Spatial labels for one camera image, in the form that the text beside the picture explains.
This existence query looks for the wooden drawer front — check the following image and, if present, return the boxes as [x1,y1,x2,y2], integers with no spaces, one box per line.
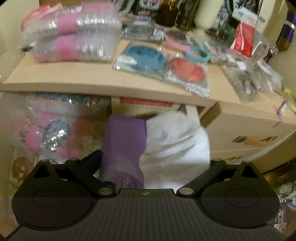
[201,102,295,164]

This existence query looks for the purple tissue pack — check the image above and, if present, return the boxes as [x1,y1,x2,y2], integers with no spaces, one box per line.
[99,111,212,191]

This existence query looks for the red disc in sleeve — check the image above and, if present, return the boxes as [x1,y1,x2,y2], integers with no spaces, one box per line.
[163,55,210,98]

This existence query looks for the blue disc in sleeve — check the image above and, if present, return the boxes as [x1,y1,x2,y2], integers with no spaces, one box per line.
[113,41,169,80]

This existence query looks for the pink bubble wrap package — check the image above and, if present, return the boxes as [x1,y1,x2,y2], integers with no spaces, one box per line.
[30,32,122,62]

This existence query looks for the red printed packet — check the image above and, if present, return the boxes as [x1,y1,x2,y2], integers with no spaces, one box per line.
[230,23,255,57]

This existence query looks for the wooden bow purple wrap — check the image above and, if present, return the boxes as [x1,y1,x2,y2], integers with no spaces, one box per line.
[276,10,295,52]

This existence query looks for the dark glass bottle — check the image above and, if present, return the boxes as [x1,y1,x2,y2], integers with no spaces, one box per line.
[176,0,200,31]

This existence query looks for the tall cream pillar candle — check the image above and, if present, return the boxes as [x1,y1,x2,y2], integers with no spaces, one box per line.
[194,0,224,30]

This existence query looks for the amber glass bottle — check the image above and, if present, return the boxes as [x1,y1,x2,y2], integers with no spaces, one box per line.
[154,0,179,28]

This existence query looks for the small anime character box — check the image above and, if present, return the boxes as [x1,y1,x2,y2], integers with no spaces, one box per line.
[137,0,161,15]

